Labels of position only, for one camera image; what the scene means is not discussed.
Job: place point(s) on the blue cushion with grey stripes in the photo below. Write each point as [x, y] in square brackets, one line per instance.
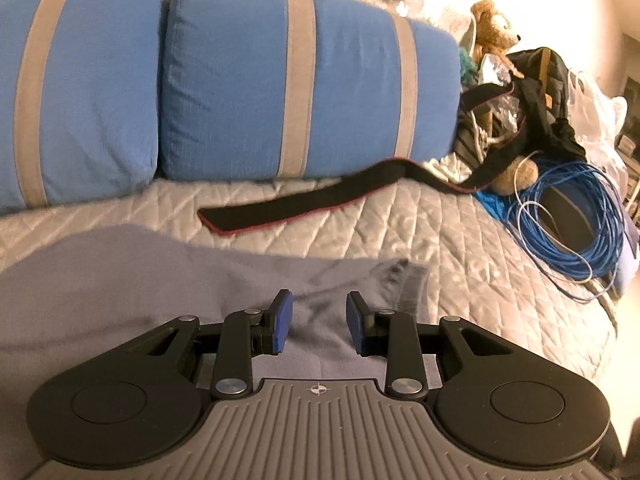
[240, 85]
[85, 90]

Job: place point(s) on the brown teddy bear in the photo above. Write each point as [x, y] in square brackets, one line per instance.
[492, 25]

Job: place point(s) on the quilted beige bed cover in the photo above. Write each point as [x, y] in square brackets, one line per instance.
[450, 240]

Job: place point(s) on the black bag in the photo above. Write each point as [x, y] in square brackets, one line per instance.
[550, 90]

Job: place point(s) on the teal fuzzy item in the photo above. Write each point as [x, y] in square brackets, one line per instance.
[467, 65]

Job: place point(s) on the white crumpled cloth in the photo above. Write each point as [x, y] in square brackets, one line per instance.
[450, 166]

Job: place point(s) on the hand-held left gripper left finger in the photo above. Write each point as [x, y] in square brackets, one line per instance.
[278, 321]

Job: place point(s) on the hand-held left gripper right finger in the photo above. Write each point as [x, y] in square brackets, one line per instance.
[356, 321]

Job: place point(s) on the white plastic bag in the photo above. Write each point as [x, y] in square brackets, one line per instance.
[597, 115]

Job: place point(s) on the grey cloth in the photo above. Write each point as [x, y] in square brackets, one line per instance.
[150, 280]

